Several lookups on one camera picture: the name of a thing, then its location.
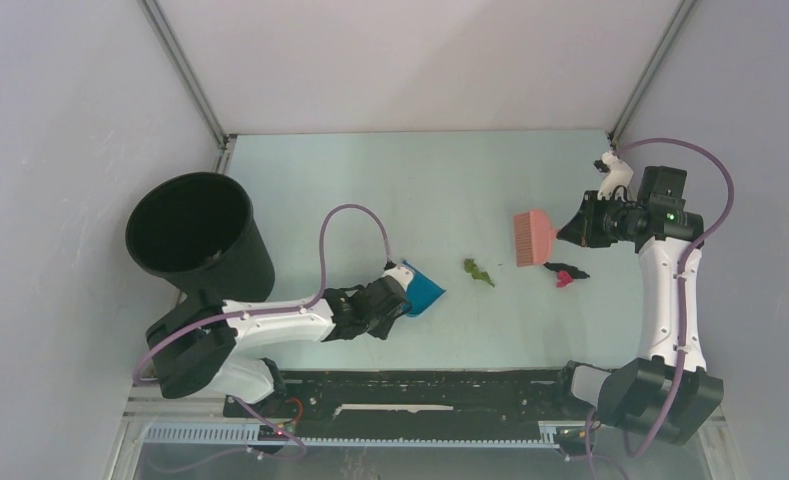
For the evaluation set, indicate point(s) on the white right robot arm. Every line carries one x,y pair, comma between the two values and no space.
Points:
667,387

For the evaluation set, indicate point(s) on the green paper scrap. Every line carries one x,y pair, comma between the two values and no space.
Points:
476,272

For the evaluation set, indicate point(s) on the black paper scrap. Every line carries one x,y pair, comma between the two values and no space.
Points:
571,271

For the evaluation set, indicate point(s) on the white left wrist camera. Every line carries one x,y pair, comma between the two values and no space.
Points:
399,272

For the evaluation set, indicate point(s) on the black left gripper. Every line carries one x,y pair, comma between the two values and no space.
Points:
381,330

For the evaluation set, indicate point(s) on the pink paper scrap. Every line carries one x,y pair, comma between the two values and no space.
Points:
564,278

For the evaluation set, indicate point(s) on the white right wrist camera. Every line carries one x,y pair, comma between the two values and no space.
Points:
617,177

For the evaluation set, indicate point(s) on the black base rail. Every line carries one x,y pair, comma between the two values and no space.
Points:
432,405

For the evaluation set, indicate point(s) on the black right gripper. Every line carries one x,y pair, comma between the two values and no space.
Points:
582,230

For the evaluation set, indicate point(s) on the black plastic bin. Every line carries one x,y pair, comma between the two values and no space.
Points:
197,231

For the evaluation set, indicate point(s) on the pink hand brush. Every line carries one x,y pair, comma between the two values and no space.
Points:
534,237

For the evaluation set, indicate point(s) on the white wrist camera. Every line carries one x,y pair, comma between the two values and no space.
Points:
399,272
617,177

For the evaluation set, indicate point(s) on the blue dustpan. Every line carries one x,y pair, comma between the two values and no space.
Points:
422,292

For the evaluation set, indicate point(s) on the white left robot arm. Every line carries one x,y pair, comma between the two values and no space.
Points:
206,343

